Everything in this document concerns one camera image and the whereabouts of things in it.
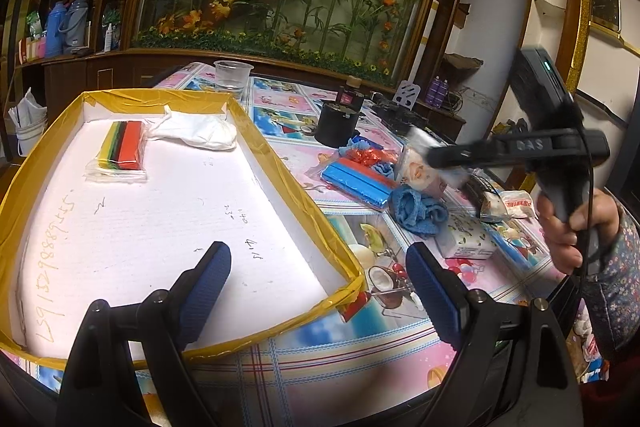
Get grey phone stand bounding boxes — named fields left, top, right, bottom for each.
left=392, top=79, right=421, bottom=108

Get white cloth bag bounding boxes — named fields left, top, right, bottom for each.
left=145, top=106, right=238, bottom=152

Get multicolour clay pack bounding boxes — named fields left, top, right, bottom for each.
left=85, top=121, right=150, bottom=182

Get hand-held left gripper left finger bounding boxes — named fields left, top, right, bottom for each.
left=57, top=241, right=233, bottom=427

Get blue white tissue packet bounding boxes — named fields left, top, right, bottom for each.
left=435, top=209, right=501, bottom=260

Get person's right hand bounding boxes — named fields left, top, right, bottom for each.
left=537, top=186, right=624, bottom=276

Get black packet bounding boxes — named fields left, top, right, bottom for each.
left=460, top=174, right=508, bottom=223

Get blue towel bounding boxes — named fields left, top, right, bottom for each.
left=339, top=136, right=401, bottom=175
left=389, top=184, right=448, bottom=235

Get black camera gear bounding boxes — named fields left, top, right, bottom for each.
left=372, top=92, right=427, bottom=131

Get foam box with yellow tape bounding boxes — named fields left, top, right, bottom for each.
left=0, top=89, right=369, bottom=364

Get blue thermos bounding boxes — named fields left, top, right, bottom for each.
left=45, top=2, right=68, bottom=58

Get clear plastic cup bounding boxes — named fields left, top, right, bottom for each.
left=214, top=60, right=256, bottom=100

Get pink boxes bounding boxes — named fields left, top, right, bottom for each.
left=17, top=38, right=48, bottom=64

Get person's right forearm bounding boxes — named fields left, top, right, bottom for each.
left=575, top=199, right=640, bottom=363

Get wooden sideboard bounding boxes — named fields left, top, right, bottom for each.
left=42, top=47, right=201, bottom=124

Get white packet with red label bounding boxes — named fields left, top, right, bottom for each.
left=500, top=189, right=539, bottom=221

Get grey thermos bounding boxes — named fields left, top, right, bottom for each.
left=62, top=0, right=92, bottom=56

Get gold framed clock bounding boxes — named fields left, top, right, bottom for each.
left=587, top=0, right=624, bottom=34

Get black round container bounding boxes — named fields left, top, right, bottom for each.
left=314, top=101, right=361, bottom=148

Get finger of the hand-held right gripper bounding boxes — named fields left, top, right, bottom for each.
left=426, top=138, right=501, bottom=171

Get dark bottle with cork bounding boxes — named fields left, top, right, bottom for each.
left=336, top=77, right=366, bottom=110

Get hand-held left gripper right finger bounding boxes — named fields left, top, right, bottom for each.
left=405, top=243, right=586, bottom=427

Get white bucket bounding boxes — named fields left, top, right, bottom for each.
left=7, top=87, right=49, bottom=158

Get red plastic bag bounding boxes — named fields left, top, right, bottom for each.
left=350, top=146, right=388, bottom=168

